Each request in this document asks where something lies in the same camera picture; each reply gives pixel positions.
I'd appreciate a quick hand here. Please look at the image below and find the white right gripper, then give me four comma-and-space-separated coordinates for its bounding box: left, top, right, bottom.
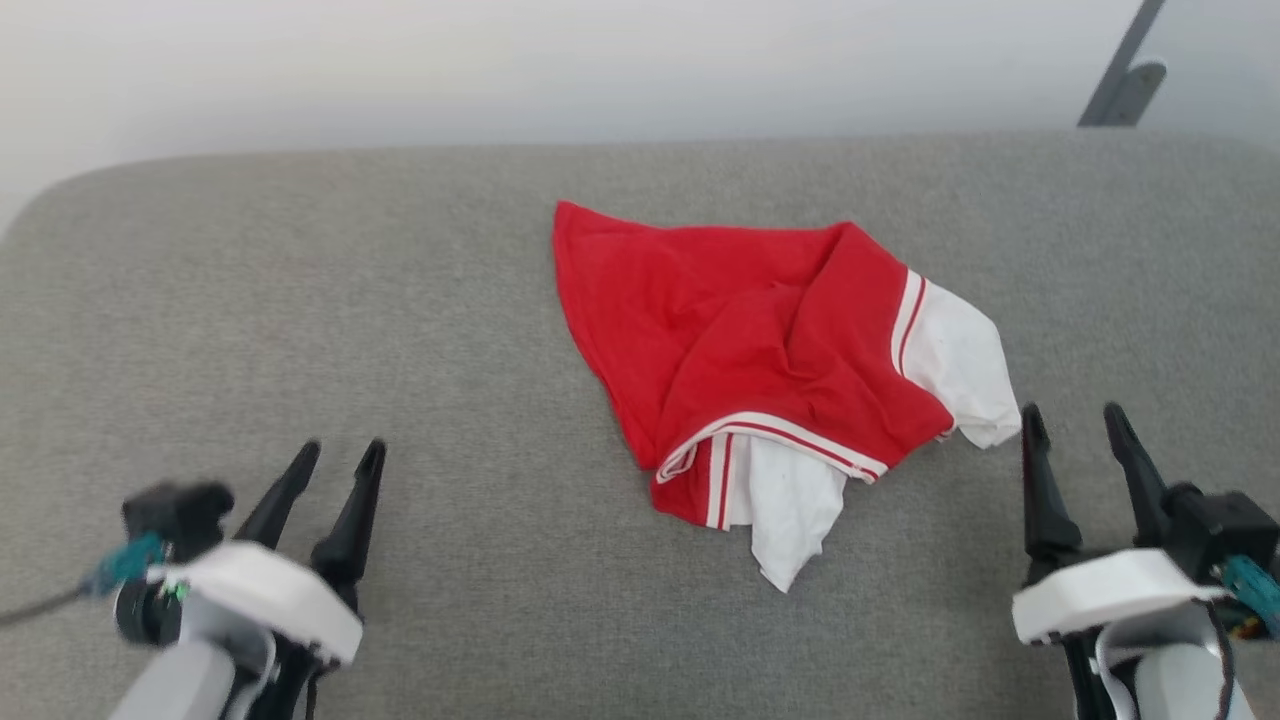
1012, 403, 1231, 720

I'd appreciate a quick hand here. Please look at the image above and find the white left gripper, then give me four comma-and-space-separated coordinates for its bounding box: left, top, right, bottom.
150, 438, 387, 720

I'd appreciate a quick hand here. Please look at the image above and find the red and white jersey shirt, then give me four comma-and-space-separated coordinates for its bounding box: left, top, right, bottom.
552, 200, 1023, 594

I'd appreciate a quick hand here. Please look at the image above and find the grey fabric sofa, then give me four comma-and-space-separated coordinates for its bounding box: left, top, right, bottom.
0, 128, 1280, 720

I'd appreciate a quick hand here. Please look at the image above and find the right camera cable teal plug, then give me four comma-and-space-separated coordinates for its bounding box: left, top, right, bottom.
1212, 555, 1280, 641

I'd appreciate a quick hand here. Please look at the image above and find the camera cable teal plug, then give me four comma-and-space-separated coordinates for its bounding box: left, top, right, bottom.
0, 534, 169, 629
1212, 555, 1280, 641

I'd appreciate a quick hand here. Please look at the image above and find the left camera cable teal plug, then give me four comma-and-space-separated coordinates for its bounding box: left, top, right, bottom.
0, 534, 169, 629

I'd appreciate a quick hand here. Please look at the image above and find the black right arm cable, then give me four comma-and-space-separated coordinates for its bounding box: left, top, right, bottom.
1200, 598, 1239, 720

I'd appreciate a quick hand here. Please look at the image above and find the grey metal bracket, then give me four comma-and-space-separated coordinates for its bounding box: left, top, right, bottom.
1077, 0, 1169, 129

